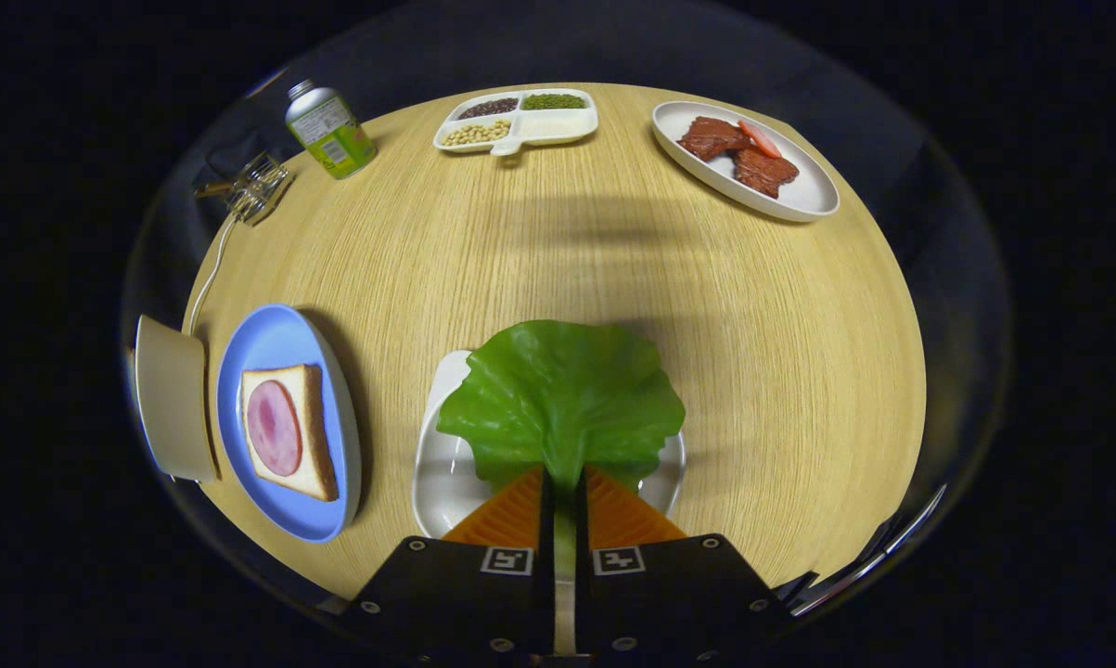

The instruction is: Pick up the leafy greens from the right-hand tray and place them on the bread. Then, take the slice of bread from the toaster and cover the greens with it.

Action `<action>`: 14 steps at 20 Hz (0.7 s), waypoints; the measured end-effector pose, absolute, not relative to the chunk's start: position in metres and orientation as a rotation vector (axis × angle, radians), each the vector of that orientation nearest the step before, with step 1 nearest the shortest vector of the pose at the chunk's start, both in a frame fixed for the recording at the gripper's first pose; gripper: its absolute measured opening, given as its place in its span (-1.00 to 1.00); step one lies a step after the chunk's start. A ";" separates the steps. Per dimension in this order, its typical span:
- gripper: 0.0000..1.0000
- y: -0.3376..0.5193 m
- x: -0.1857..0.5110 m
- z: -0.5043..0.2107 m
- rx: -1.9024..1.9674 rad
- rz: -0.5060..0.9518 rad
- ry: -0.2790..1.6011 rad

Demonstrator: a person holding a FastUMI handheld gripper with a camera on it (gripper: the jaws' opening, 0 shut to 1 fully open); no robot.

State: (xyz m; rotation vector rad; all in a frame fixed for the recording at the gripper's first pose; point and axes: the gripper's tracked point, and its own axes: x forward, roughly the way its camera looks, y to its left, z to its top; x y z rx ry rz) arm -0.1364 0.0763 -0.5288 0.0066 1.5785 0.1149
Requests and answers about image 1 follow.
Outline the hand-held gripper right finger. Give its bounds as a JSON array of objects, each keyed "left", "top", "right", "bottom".
[{"left": 575, "top": 466, "right": 792, "bottom": 658}]

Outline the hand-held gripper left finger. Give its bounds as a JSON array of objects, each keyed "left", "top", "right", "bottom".
[{"left": 342, "top": 466, "right": 557, "bottom": 658}]

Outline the green lettuce leaf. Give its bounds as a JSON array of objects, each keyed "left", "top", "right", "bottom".
[{"left": 437, "top": 320, "right": 686, "bottom": 581}]

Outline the small white plate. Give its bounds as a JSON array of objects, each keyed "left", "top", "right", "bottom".
[{"left": 412, "top": 350, "right": 686, "bottom": 539}]

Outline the white bread slice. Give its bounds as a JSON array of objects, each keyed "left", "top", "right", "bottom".
[{"left": 240, "top": 364, "right": 340, "bottom": 502}]

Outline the round pink ham slice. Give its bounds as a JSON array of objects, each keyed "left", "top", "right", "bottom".
[{"left": 246, "top": 379, "right": 304, "bottom": 478}]

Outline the blue plate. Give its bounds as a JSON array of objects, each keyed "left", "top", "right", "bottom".
[{"left": 216, "top": 304, "right": 362, "bottom": 544}]

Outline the white toaster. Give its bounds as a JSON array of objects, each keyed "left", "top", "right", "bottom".
[{"left": 134, "top": 315, "right": 220, "bottom": 483}]

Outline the white oval plate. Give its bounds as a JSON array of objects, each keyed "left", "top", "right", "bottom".
[{"left": 651, "top": 100, "right": 840, "bottom": 224}]

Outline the brown meat slice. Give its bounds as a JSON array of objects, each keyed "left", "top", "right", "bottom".
[
  {"left": 676, "top": 116, "right": 753, "bottom": 161},
  {"left": 732, "top": 147, "right": 800, "bottom": 199}
]

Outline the pile of yellow soybeans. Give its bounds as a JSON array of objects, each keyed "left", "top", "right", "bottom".
[{"left": 440, "top": 120, "right": 512, "bottom": 147}]

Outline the pink sausage slice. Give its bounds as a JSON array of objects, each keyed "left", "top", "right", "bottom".
[{"left": 738, "top": 119, "right": 783, "bottom": 159}]

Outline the green label metal bottle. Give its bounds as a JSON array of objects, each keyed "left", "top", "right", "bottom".
[{"left": 285, "top": 79, "right": 378, "bottom": 180}]

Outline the white divided dish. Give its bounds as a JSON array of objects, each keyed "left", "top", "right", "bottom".
[{"left": 433, "top": 88, "right": 599, "bottom": 156}]

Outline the white toaster cable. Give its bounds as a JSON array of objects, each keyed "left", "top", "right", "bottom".
[{"left": 186, "top": 213, "right": 238, "bottom": 335}]

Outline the wire utensil basket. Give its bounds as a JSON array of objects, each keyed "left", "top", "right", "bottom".
[{"left": 224, "top": 153, "right": 291, "bottom": 226}]

